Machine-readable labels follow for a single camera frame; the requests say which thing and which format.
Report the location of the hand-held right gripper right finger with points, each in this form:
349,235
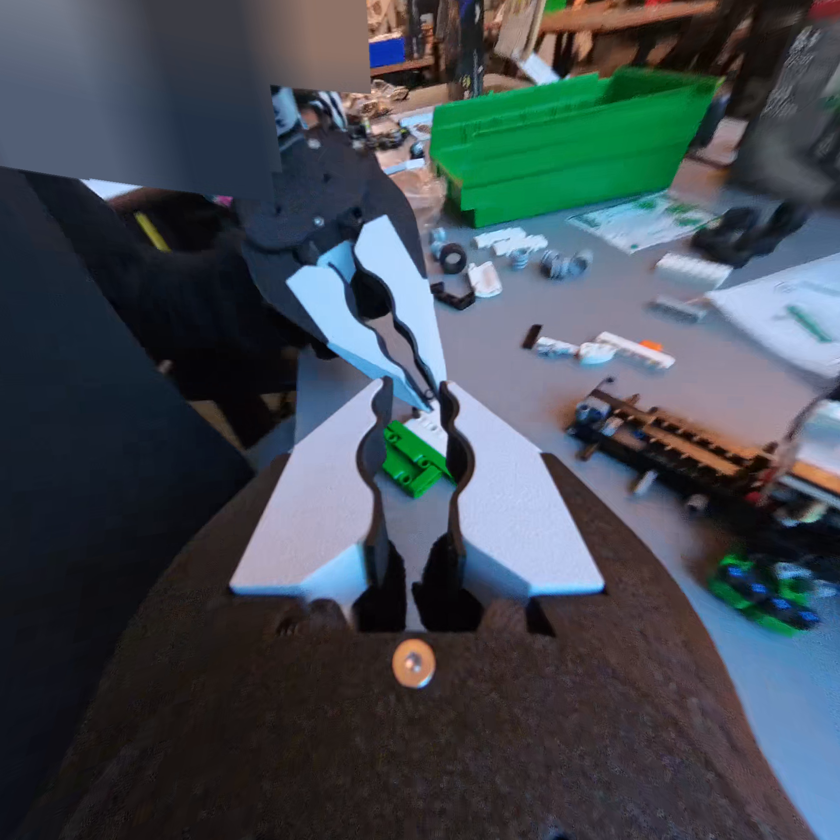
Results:
518,512

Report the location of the white grey lego piece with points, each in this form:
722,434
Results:
556,348

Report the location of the green plastic bin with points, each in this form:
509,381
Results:
564,151

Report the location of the lego set box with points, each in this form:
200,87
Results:
787,105

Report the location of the clear plastic bags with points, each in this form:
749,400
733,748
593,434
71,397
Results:
420,190

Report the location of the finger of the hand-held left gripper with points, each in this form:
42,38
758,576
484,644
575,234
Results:
407,282
334,308

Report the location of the white lego brick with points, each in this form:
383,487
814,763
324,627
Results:
508,241

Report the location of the small blue bin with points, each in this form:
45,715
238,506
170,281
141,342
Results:
387,51

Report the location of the white curved lego piece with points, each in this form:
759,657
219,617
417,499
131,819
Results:
485,279

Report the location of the person's black top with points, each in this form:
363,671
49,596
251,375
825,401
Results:
79,525

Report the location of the grey lego wheel hub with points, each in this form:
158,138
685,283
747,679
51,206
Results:
577,262
520,258
554,264

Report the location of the green blue lego assembly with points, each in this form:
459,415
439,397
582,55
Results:
764,590

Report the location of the black lego frame piece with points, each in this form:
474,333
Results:
453,296

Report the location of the person's left forearm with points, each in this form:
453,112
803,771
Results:
197,295

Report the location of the grey lego beam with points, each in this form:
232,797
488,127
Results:
679,308

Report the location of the white leaning poster board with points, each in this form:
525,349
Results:
518,26

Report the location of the green lego piece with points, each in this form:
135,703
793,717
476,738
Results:
410,463

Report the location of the white task sign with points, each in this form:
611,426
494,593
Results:
111,189

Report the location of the green white sticker sheet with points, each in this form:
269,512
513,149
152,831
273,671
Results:
636,220

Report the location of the instruction booklet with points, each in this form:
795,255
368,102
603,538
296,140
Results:
781,315

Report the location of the floral cloth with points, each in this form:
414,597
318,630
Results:
222,200

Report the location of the white lego plate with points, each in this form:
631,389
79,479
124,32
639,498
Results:
692,270

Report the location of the small black lego piece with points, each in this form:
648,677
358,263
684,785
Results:
532,336

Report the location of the dark tall box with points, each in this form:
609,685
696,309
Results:
463,46

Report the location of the white beam with orange pin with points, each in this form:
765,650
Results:
636,351

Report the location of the lego truck model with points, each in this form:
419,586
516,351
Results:
682,446

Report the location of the black lego tire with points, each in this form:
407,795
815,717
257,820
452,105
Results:
453,258
787,216
712,236
748,239

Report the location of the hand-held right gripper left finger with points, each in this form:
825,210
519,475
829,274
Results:
308,512

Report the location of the pile of black lego parts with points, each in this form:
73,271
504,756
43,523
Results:
384,138

